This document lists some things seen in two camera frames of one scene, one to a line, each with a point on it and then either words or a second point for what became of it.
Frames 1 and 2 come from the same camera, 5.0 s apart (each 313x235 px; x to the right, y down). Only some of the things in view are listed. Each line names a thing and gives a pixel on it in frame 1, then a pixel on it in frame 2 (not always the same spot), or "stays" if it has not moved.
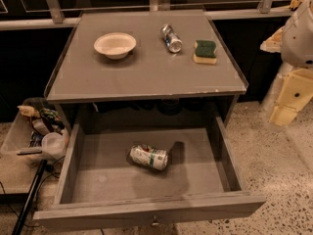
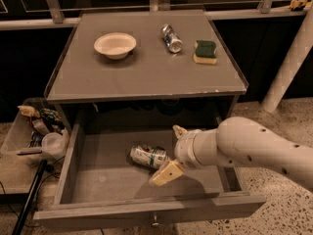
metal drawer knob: x=155 y=222 stays
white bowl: x=114 y=45 stays
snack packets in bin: x=44 y=121 stays
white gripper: x=299 y=41 -> x=182 y=149
